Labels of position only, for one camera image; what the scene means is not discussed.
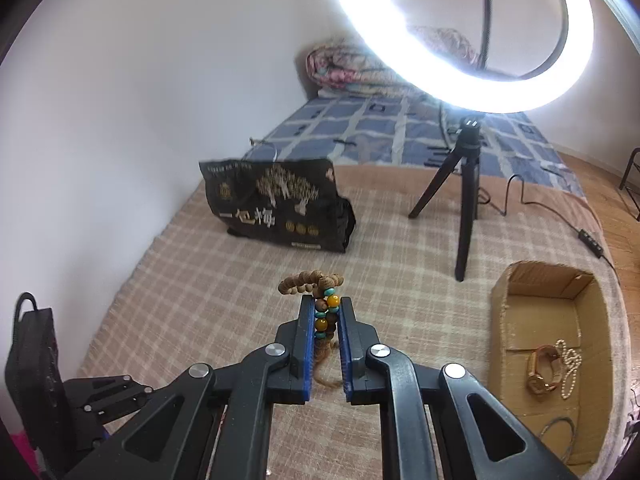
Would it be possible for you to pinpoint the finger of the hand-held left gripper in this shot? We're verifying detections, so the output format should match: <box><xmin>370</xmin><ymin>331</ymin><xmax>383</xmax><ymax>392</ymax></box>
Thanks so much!
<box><xmin>62</xmin><ymin>374</ymin><xmax>156</xmax><ymax>453</ymax></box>

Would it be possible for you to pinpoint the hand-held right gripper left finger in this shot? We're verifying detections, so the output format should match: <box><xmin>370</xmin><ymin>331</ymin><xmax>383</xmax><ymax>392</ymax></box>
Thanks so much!
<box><xmin>65</xmin><ymin>294</ymin><xmax>317</xmax><ymax>480</ymax></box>

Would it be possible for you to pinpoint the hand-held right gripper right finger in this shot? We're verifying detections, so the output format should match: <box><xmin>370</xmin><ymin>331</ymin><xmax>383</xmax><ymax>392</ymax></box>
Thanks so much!
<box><xmin>337</xmin><ymin>296</ymin><xmax>581</xmax><ymax>480</ymax></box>

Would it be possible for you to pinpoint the wooden bead necklace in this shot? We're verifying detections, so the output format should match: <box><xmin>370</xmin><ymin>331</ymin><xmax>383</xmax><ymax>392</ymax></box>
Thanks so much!
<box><xmin>277</xmin><ymin>271</ymin><xmax>351</xmax><ymax>391</ymax></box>

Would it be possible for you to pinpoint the cardboard box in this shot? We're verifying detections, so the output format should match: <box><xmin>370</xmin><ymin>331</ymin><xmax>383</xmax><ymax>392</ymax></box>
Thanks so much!
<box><xmin>489</xmin><ymin>260</ymin><xmax>615</xmax><ymax>466</ymax></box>

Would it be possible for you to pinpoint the rose gold watch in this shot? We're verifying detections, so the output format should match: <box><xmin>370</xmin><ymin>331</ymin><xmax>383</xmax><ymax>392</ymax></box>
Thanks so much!
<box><xmin>526</xmin><ymin>344</ymin><xmax>563</xmax><ymax>395</ymax></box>

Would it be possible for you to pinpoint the black bangle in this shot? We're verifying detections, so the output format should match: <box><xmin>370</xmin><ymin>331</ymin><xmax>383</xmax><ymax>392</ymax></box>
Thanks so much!
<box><xmin>540</xmin><ymin>417</ymin><xmax>583</xmax><ymax>466</ymax></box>

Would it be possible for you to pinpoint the pearl necklace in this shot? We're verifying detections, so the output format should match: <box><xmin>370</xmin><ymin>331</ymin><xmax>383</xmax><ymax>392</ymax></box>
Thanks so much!
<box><xmin>555</xmin><ymin>339</ymin><xmax>583</xmax><ymax>401</ymax></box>

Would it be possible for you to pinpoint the pink plaid blanket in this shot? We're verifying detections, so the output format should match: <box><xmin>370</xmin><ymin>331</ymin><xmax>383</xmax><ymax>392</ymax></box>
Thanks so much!
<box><xmin>80</xmin><ymin>162</ymin><xmax>626</xmax><ymax>480</ymax></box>

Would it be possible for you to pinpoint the black snack bag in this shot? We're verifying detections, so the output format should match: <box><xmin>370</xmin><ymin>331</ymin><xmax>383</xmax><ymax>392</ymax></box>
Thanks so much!
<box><xmin>198</xmin><ymin>157</ymin><xmax>357</xmax><ymax>253</ymax></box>

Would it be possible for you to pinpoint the black tripod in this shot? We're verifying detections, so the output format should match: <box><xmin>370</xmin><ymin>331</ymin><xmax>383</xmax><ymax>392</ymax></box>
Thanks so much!
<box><xmin>407</xmin><ymin>115</ymin><xmax>483</xmax><ymax>282</ymax></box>

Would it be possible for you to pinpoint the blue checked bed sheet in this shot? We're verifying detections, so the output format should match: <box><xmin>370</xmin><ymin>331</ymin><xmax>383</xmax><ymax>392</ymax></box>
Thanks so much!
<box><xmin>252</xmin><ymin>95</ymin><xmax>586</xmax><ymax>198</ymax></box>

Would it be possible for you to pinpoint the folded floral quilt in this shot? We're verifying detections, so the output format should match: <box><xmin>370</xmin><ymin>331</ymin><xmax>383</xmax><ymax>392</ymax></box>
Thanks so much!
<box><xmin>306</xmin><ymin>25</ymin><xmax>481</xmax><ymax>98</ymax></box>

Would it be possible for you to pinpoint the black clothes rack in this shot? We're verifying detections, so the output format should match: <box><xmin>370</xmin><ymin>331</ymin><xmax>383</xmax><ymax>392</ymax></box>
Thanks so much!
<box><xmin>619</xmin><ymin>147</ymin><xmax>640</xmax><ymax>221</ymax></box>

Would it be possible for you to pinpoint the black ring light cable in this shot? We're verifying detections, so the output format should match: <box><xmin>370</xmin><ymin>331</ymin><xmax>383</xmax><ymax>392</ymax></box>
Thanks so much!
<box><xmin>439</xmin><ymin>105</ymin><xmax>617</xmax><ymax>267</ymax></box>

